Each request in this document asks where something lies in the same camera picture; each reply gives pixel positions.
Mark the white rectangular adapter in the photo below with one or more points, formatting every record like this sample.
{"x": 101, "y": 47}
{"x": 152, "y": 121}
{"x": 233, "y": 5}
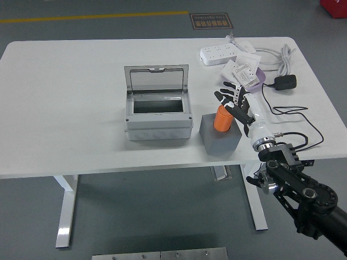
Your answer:
{"x": 246, "y": 46}

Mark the black power adapter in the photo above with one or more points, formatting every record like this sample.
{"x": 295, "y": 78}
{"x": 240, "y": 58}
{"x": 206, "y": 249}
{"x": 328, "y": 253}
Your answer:
{"x": 285, "y": 82}

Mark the purple plastic tray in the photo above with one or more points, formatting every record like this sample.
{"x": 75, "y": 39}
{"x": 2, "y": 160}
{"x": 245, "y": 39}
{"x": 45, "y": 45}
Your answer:
{"x": 261, "y": 77}

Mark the red box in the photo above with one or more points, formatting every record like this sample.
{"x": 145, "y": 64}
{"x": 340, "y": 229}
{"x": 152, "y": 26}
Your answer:
{"x": 334, "y": 8}

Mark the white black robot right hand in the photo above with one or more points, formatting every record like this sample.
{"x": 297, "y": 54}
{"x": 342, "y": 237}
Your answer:
{"x": 256, "y": 116}

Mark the grey plastic junction box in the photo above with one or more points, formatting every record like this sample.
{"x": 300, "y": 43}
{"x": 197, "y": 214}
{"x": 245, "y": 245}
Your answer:
{"x": 158, "y": 127}

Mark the brown floor sign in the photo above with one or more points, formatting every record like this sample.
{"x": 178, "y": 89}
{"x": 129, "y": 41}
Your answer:
{"x": 211, "y": 21}

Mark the orange cylindrical battery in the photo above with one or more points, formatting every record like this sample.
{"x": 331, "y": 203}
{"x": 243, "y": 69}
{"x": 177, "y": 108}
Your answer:
{"x": 221, "y": 122}

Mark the grey block with round hole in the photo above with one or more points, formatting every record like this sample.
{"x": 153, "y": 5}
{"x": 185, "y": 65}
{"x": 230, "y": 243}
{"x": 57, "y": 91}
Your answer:
{"x": 221, "y": 142}

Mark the white socket panel with label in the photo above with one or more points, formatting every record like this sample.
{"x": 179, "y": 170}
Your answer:
{"x": 245, "y": 75}

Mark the transparent hinged box lid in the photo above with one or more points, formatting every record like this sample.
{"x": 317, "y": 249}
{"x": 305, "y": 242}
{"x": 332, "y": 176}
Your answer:
{"x": 157, "y": 78}

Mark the white power strip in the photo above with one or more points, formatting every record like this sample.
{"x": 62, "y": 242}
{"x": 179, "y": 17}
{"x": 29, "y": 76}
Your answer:
{"x": 217, "y": 54}

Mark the white table leg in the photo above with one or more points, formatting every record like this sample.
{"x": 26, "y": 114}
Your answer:
{"x": 66, "y": 211}
{"x": 256, "y": 205}

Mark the metal floor plate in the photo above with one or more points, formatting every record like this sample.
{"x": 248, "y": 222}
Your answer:
{"x": 221, "y": 173}

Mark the white power plug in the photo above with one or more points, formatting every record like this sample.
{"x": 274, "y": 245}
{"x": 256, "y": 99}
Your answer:
{"x": 231, "y": 37}

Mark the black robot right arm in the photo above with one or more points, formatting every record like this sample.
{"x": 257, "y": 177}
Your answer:
{"x": 306, "y": 192}

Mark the grey metal plate with screws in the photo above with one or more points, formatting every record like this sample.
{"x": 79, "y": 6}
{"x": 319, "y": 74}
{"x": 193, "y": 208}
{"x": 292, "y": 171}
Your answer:
{"x": 193, "y": 254}
{"x": 126, "y": 256}

